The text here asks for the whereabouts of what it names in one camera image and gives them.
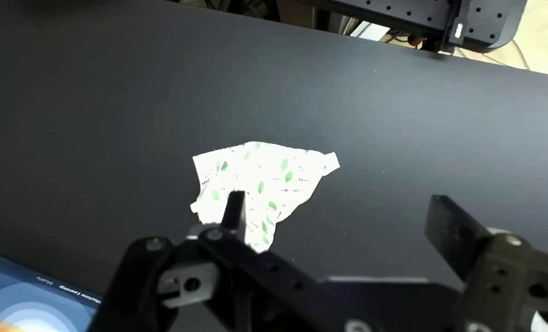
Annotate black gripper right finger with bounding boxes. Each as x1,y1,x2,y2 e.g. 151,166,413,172
424,196,548,332

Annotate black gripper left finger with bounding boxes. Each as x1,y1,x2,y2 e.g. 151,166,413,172
198,192,323,332

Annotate white cloth with green trees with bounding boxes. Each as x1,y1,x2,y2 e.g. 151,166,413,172
190,141,341,253

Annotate blue hardcover book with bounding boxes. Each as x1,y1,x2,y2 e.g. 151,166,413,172
0,257,102,332

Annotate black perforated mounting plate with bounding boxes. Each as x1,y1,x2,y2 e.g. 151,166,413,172
310,0,528,54

